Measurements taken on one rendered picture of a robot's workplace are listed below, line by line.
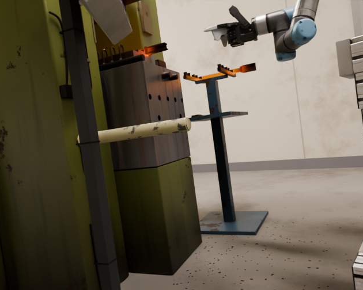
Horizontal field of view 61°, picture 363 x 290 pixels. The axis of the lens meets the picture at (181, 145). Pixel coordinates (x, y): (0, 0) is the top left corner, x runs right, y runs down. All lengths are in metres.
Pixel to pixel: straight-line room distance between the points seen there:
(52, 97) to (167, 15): 3.87
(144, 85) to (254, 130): 2.82
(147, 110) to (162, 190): 0.34
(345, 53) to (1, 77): 1.20
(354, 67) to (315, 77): 2.85
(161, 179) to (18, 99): 0.64
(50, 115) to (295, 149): 3.07
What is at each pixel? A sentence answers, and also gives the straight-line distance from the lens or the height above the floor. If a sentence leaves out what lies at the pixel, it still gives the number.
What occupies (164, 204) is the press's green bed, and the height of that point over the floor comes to 0.30.
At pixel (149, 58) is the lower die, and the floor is 0.97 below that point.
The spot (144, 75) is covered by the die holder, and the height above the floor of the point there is 0.85.
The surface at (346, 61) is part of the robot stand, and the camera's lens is 0.91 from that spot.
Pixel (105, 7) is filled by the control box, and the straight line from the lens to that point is 0.88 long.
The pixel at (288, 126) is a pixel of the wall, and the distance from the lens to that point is 3.83.
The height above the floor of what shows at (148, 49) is 1.00.
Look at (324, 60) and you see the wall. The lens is 3.74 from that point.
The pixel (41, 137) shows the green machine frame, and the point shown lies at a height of 0.65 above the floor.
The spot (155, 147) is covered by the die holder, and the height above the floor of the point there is 0.55.
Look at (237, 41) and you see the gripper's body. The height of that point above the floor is 0.93.
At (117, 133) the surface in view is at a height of 0.62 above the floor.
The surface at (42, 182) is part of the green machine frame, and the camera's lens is 1.28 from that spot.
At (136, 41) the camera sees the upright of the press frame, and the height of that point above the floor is 1.14.
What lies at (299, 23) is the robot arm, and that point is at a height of 0.90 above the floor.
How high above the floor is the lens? 0.59
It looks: 2 degrees down
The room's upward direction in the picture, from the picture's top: 8 degrees counter-clockwise
